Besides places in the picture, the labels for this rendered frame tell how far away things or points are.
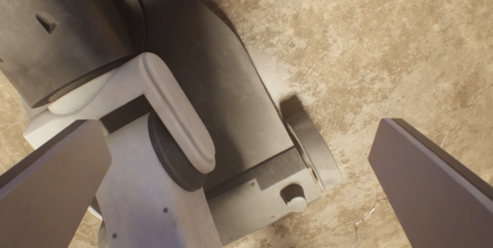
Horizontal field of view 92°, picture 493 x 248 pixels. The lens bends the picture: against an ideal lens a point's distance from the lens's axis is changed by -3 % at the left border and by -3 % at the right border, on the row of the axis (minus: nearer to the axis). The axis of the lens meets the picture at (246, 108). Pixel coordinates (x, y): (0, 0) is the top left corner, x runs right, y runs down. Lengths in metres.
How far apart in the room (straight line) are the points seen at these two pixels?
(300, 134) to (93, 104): 0.40
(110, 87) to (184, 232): 0.20
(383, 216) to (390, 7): 0.67
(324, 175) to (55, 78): 0.50
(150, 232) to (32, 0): 0.30
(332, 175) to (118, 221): 0.41
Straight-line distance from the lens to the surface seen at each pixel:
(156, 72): 0.35
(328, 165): 0.57
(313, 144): 0.55
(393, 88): 0.82
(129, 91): 0.34
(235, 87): 0.49
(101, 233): 0.74
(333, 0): 0.72
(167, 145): 0.35
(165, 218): 0.34
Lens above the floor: 0.65
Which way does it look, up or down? 73 degrees down
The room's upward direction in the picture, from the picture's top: 162 degrees clockwise
